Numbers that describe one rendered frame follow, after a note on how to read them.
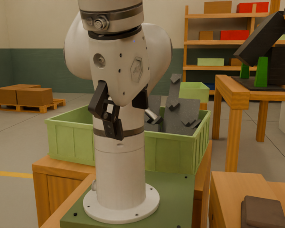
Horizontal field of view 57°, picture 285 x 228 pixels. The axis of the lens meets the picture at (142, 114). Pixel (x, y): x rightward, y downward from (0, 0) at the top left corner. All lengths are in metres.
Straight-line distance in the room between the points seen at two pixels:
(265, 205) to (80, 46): 0.49
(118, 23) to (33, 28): 8.00
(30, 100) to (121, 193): 5.13
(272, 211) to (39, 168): 0.86
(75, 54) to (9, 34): 8.20
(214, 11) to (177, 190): 6.07
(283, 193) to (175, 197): 0.28
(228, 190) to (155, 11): 6.67
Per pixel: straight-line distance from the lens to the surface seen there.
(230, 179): 0.77
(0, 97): 6.15
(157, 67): 0.55
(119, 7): 0.34
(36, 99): 5.59
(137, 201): 0.65
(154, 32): 0.56
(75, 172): 1.06
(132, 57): 0.38
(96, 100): 0.36
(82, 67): 0.56
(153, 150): 0.94
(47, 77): 8.20
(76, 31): 0.57
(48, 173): 1.14
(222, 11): 6.64
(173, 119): 1.16
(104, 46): 0.35
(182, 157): 0.92
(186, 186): 0.76
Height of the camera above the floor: 1.24
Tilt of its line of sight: 14 degrees down
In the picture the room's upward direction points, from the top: straight up
